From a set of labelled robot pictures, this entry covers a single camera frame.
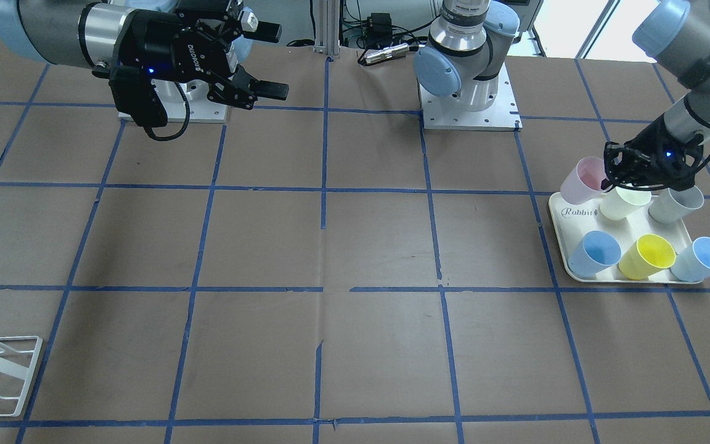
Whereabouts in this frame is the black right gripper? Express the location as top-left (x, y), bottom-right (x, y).
top-left (108, 1), bottom-right (290, 110)

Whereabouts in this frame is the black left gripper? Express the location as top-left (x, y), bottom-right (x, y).
top-left (601, 116), bottom-right (704, 191)

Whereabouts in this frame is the pink plastic cup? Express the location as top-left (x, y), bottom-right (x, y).
top-left (560, 155), bottom-right (606, 205)

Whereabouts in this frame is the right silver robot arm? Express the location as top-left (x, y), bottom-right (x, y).
top-left (0, 1), bottom-right (288, 126)

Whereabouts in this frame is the pale green plastic cup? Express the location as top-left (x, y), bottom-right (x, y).
top-left (599, 187), bottom-right (653, 220)

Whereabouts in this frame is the grey white plastic cup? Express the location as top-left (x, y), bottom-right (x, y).
top-left (648, 186), bottom-right (704, 224)

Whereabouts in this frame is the yellow plastic cup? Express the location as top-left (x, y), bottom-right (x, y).
top-left (618, 234), bottom-right (677, 281)

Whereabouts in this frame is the light blue plastic cup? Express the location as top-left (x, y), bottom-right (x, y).
top-left (670, 237), bottom-right (710, 282)

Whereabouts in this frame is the cream rabbit tray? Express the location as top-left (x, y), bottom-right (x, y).
top-left (549, 193), bottom-right (693, 284)

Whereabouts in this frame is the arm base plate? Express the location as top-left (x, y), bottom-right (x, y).
top-left (418, 65), bottom-right (523, 131)
top-left (152, 80), bottom-right (229, 124)

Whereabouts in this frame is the aluminium frame post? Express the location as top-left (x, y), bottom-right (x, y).
top-left (312, 1), bottom-right (341, 59)

